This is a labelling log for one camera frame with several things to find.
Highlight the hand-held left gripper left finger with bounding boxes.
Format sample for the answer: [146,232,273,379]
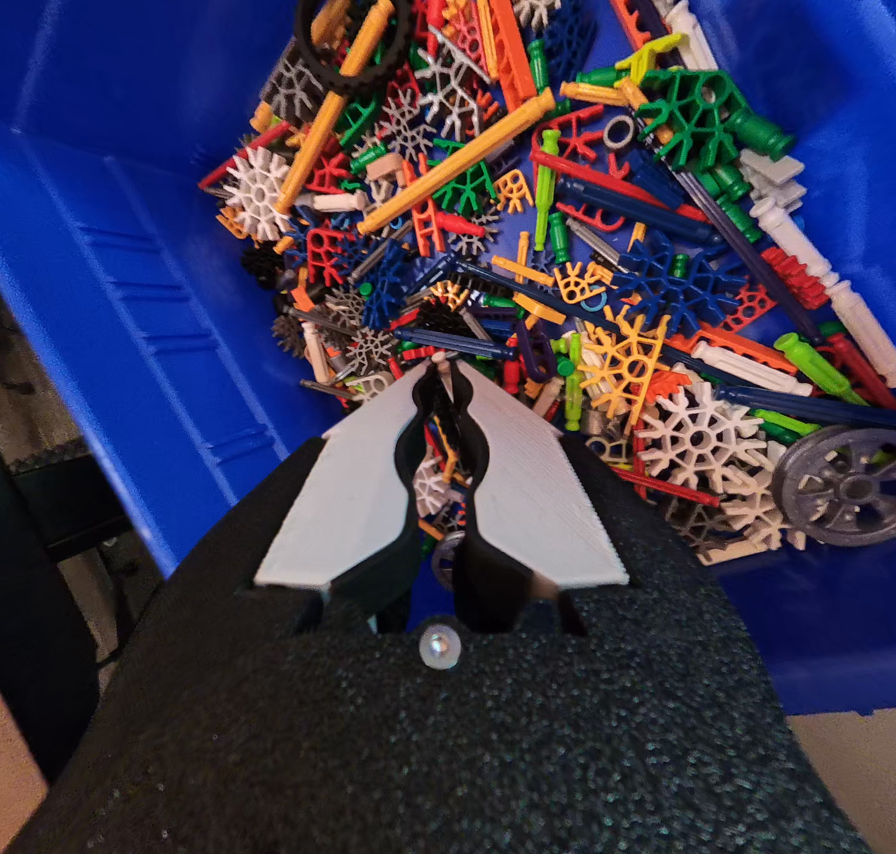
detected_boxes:
[253,364,441,633]

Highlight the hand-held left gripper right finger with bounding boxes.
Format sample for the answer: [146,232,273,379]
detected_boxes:
[450,363,631,632]

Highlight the large silver toy wheel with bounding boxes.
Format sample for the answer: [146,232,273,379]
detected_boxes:
[772,426,896,549]

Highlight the large black rubber tire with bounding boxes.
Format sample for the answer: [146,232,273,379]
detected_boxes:
[294,0,414,98]

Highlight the blue plastic bin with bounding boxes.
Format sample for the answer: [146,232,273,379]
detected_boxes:
[0,0,896,718]

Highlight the pile of colourful construction pieces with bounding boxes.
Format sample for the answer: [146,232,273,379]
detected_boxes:
[198,0,896,568]

